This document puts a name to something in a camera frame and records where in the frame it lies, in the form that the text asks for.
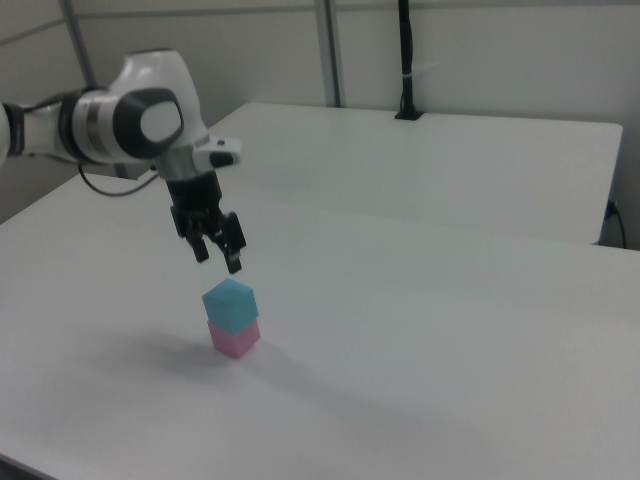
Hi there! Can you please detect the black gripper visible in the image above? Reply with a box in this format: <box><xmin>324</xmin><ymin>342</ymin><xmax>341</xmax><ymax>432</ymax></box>
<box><xmin>165</xmin><ymin>170</ymin><xmax>248</xmax><ymax>275</ymax></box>

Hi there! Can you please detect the blue cube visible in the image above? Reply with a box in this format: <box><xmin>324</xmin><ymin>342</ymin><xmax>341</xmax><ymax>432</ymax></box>
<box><xmin>201</xmin><ymin>278</ymin><xmax>260</xmax><ymax>335</ymax></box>

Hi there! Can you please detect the pink cube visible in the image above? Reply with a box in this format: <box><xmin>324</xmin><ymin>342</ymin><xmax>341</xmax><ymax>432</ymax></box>
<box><xmin>206</xmin><ymin>319</ymin><xmax>263</xmax><ymax>360</ymax></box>

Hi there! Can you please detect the white table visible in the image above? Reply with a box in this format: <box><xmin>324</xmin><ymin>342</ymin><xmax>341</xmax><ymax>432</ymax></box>
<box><xmin>124</xmin><ymin>102</ymin><xmax>624</xmax><ymax>247</ymax></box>

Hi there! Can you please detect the black cable on robot arm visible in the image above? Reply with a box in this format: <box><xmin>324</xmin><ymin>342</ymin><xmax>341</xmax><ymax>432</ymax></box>
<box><xmin>76</xmin><ymin>162</ymin><xmax>162</xmax><ymax>198</ymax></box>

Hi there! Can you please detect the grey wide partition post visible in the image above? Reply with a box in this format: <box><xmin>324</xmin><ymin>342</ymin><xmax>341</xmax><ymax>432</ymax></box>
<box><xmin>313</xmin><ymin>0</ymin><xmax>347</xmax><ymax>108</ymax></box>

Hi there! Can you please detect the black camera pole with base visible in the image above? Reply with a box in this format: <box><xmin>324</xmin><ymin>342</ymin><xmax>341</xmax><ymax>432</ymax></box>
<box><xmin>394</xmin><ymin>0</ymin><xmax>425</xmax><ymax>122</ymax></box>

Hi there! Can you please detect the black cable at table edge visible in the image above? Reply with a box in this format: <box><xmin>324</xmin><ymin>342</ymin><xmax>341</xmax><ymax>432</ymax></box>
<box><xmin>605</xmin><ymin>199</ymin><xmax>628</xmax><ymax>249</ymax></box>

